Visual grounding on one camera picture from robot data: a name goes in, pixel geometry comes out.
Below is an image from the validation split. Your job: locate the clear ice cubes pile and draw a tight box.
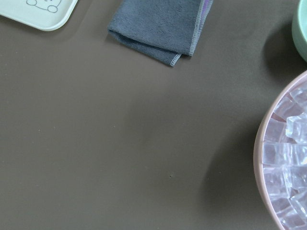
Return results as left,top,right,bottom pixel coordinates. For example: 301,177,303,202
262,87,307,230

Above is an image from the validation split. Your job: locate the grey folded cloth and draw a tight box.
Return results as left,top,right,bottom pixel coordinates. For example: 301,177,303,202
107,0,213,66

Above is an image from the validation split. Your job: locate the cream rabbit serving tray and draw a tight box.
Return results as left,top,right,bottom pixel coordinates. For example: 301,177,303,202
0,0,78,31

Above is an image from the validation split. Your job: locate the pink bowl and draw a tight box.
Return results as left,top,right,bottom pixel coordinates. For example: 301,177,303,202
253,70,307,230

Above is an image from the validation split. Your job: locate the green ceramic bowl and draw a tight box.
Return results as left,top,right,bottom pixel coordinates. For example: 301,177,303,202
292,0,307,61

